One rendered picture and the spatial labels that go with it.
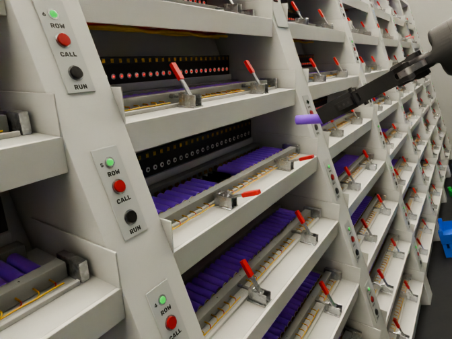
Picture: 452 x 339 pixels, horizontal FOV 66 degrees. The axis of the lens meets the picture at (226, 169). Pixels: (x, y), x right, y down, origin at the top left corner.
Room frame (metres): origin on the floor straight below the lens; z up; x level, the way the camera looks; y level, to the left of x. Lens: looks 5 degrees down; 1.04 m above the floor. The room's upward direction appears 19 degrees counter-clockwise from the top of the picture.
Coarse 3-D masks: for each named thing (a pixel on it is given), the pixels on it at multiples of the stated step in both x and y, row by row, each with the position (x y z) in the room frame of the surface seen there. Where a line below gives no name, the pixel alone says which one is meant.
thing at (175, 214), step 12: (276, 156) 0.89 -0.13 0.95; (288, 156) 0.95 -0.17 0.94; (252, 168) 0.80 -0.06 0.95; (264, 168) 0.84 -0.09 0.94; (228, 180) 0.72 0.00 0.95; (240, 180) 0.75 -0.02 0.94; (204, 192) 0.66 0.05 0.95; (180, 204) 0.61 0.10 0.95; (192, 204) 0.62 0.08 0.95; (204, 204) 0.65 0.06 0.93; (168, 216) 0.57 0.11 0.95; (180, 216) 0.59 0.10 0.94
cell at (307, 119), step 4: (296, 116) 0.67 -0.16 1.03; (300, 116) 0.66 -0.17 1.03; (304, 116) 0.66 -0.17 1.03; (308, 116) 0.65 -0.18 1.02; (312, 116) 0.65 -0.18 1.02; (316, 116) 0.64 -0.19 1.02; (296, 120) 0.67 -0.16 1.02; (300, 120) 0.66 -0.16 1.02; (304, 120) 0.66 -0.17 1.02; (308, 120) 0.65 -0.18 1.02; (312, 120) 0.65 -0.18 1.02; (316, 120) 0.64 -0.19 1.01; (320, 120) 0.64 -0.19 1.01
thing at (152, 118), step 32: (128, 64) 0.74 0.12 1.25; (160, 64) 0.82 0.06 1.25; (192, 64) 0.91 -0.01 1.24; (224, 64) 1.03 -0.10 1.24; (128, 96) 0.67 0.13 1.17; (160, 96) 0.66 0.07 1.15; (192, 96) 0.63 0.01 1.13; (224, 96) 0.78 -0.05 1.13; (256, 96) 0.80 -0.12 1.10; (288, 96) 0.94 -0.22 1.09; (128, 128) 0.50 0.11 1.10; (160, 128) 0.56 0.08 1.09; (192, 128) 0.62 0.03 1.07
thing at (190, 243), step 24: (240, 144) 1.00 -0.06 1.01; (264, 144) 1.07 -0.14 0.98; (288, 144) 1.00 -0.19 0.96; (312, 144) 0.98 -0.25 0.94; (312, 168) 0.95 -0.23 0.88; (240, 192) 0.72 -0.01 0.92; (264, 192) 0.72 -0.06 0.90; (216, 216) 0.61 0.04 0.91; (240, 216) 0.65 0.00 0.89; (168, 240) 0.50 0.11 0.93; (192, 240) 0.53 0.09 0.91; (216, 240) 0.59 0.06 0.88; (192, 264) 0.54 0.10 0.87
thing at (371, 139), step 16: (288, 0) 1.65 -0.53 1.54; (304, 0) 1.61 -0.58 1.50; (320, 0) 1.57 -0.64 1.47; (336, 0) 1.54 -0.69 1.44; (304, 16) 1.62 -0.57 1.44; (320, 16) 1.58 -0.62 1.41; (336, 16) 1.54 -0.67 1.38; (304, 48) 1.65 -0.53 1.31; (320, 48) 1.61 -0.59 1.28; (336, 48) 1.57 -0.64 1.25; (336, 96) 1.60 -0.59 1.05; (352, 144) 1.60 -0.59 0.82; (368, 144) 1.56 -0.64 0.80; (384, 176) 1.55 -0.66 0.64; (400, 192) 1.60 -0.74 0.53; (400, 208) 1.53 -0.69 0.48; (400, 224) 1.54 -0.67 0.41; (416, 256) 1.55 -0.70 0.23
